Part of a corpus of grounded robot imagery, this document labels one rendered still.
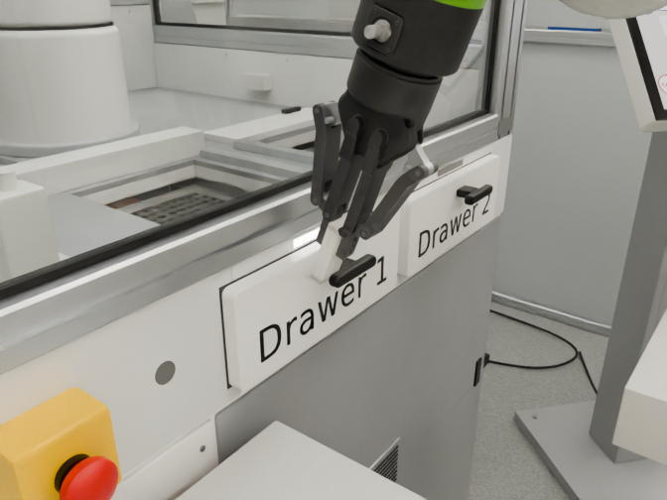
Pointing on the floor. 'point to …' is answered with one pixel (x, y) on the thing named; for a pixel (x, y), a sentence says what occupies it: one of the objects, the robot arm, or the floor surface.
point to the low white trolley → (293, 473)
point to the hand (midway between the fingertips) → (333, 250)
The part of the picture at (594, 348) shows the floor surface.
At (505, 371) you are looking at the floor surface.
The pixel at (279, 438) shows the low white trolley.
